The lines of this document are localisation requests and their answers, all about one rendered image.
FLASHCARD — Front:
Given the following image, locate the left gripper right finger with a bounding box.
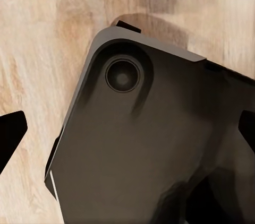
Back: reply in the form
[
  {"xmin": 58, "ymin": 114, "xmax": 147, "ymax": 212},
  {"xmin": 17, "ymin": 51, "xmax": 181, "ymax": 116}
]
[{"xmin": 238, "ymin": 110, "xmax": 255, "ymax": 153}]

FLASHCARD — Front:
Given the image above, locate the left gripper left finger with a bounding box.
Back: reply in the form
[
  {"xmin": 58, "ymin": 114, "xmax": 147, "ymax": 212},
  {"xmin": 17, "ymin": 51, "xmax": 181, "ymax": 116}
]
[{"xmin": 0, "ymin": 110, "xmax": 28, "ymax": 174}]

